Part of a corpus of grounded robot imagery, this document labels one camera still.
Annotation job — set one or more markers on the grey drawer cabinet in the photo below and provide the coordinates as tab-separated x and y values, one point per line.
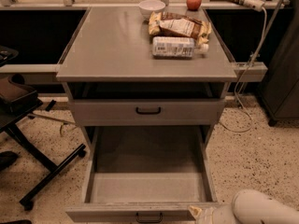
111	59

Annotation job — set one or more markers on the brown chip bag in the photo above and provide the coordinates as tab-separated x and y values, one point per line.
173	24

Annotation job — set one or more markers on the grey top drawer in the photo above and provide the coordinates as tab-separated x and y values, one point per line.
146	112

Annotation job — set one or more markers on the white plastic bottle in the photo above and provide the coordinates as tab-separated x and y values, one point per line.
176	47

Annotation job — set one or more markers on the white bowl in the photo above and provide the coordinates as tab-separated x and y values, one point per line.
148	6

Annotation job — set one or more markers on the grey drawer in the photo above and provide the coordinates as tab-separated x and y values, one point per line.
145	174
146	112

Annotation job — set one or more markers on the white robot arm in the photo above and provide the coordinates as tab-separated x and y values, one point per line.
248	206

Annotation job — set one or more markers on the black office chair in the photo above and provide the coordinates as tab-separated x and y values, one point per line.
18	101

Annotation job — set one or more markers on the red apple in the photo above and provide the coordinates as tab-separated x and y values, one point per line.
193	4

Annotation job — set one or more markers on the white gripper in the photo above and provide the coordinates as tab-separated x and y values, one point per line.
214	216

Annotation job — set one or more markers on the dark cabinet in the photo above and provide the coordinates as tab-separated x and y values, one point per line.
279	90

